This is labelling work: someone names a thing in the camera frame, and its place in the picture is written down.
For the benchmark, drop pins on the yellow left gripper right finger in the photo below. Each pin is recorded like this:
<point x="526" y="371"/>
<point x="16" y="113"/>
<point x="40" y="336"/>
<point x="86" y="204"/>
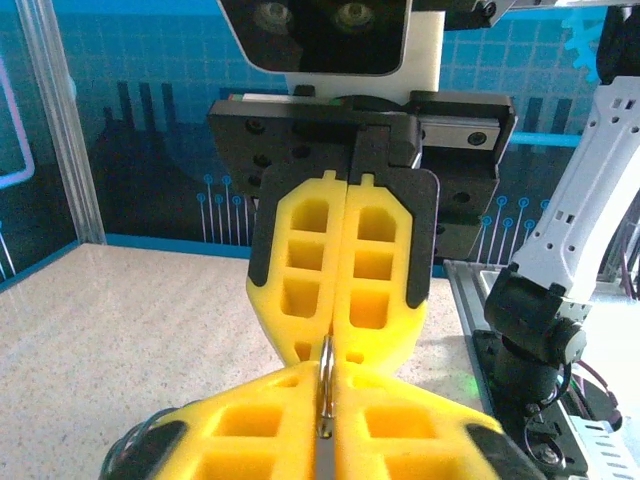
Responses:
<point x="360" y="455"/>

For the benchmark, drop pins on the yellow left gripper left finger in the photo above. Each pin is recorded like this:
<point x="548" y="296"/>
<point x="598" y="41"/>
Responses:
<point x="280" y="450"/>

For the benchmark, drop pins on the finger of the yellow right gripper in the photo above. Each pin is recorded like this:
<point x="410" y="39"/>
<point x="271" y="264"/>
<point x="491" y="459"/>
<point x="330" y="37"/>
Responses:
<point x="270" y="310"/>
<point x="400" y="340"/>

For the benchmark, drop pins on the silver split keyring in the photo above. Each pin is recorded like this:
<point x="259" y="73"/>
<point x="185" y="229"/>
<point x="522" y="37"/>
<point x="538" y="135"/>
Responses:
<point x="326" y="390"/>

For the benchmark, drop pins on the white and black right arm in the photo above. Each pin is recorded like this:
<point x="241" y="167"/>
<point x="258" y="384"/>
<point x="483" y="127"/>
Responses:
<point x="575" y="225"/>

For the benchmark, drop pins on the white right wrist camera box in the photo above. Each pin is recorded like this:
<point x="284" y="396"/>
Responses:
<point x="325" y="45"/>

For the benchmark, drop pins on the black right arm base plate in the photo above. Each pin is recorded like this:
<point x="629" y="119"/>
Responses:
<point x="515" y="435"/>

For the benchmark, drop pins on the aluminium frame post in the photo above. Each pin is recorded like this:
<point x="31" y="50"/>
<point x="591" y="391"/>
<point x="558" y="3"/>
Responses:
<point x="60" y="125"/>

